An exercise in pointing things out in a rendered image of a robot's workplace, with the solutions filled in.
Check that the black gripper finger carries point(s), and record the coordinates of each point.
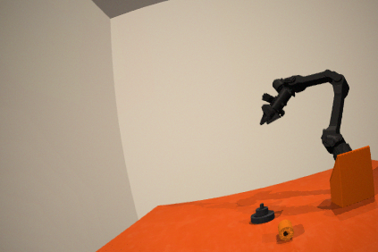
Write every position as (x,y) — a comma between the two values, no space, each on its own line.
(275,118)
(265,118)

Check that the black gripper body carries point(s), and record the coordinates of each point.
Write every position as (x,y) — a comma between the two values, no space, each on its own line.
(277,106)

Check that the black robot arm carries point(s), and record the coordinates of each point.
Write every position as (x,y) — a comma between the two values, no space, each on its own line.
(331,138)

